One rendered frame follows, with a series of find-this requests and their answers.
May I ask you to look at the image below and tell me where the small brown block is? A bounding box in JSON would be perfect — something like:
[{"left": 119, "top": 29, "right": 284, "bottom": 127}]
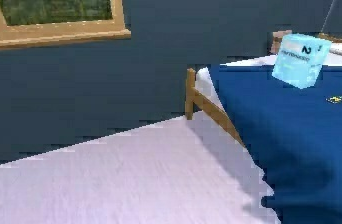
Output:
[{"left": 270, "top": 29, "right": 293, "bottom": 55}]

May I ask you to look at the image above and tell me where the wooden bed with blue blanket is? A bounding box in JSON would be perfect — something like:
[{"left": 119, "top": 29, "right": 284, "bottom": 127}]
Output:
[{"left": 184, "top": 54, "right": 342, "bottom": 224}]

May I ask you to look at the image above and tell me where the wooden framed window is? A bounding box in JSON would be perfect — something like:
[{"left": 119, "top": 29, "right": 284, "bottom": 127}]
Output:
[{"left": 0, "top": 0, "right": 132, "bottom": 51}]

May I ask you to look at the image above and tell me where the pale blue box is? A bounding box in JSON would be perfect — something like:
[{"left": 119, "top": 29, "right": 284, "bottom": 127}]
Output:
[{"left": 271, "top": 32, "right": 333, "bottom": 90}]

